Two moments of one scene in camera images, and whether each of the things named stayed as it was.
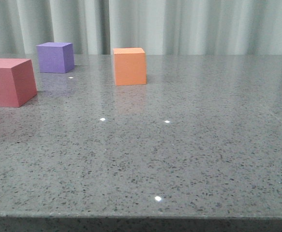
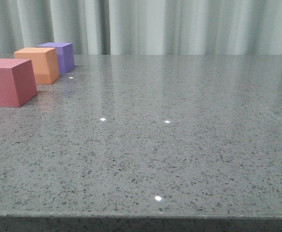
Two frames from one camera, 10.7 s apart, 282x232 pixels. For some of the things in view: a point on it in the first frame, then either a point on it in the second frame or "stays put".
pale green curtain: [160, 27] stays put
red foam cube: [9, 82] stays put
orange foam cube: [129, 66] to [44, 61]
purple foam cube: [55, 57] stays put
